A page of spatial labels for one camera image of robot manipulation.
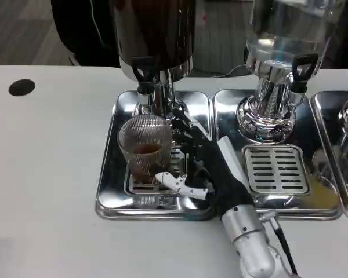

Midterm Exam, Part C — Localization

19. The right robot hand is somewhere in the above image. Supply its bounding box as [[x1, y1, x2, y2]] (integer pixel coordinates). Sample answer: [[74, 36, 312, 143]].
[[155, 107, 255, 222]]

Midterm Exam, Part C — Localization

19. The clear ribbed glass cup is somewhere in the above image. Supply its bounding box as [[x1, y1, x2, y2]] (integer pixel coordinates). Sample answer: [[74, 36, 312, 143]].
[[116, 114, 174, 186]]

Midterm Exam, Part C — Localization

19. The slotted grid under clear dispenser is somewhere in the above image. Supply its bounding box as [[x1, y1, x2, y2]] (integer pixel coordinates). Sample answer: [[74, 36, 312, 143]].
[[241, 144, 312, 195]]

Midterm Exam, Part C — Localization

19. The clear drink dispenser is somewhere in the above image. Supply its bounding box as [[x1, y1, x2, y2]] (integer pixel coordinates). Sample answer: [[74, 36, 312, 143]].
[[235, 0, 347, 145]]

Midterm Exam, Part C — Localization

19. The slotted grid under dark dispenser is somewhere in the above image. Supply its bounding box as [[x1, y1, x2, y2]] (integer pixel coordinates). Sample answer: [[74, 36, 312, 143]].
[[124, 144, 191, 196]]

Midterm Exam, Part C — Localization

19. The steel tray under clear dispenser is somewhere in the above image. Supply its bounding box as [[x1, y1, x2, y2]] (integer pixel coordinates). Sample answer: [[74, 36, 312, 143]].
[[211, 89, 345, 221]]

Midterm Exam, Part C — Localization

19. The steel tray under dark dispenser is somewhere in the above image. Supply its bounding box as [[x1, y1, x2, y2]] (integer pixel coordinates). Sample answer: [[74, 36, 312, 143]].
[[95, 90, 219, 221]]

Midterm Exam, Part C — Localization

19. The steel tray at edge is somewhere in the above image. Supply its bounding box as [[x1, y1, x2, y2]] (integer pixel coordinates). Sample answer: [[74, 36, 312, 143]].
[[310, 90, 348, 223]]

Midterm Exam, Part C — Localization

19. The black tap of dark dispenser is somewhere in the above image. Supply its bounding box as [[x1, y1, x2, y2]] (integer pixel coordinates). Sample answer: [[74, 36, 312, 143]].
[[131, 56, 158, 95]]

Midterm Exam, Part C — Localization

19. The black tap of clear dispenser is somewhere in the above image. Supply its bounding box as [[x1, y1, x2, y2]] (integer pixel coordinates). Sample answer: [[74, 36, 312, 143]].
[[291, 53, 318, 104]]

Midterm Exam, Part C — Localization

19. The dark drink dispenser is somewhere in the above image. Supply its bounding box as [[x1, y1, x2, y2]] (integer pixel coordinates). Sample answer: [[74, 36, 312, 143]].
[[109, 0, 197, 122]]

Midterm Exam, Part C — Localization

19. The person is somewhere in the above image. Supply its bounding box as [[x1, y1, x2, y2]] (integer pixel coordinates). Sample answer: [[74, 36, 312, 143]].
[[50, 0, 123, 67]]

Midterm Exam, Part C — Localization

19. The black round counter grommet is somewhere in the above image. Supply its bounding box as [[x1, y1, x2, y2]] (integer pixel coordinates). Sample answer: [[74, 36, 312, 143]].
[[8, 78, 37, 97]]

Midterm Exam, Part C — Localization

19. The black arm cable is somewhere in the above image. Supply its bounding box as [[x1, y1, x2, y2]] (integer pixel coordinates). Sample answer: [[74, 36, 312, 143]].
[[267, 215, 300, 276]]

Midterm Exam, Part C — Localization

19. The thin grey cable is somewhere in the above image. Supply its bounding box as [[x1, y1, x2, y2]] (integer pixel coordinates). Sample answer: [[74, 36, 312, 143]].
[[224, 64, 251, 78]]

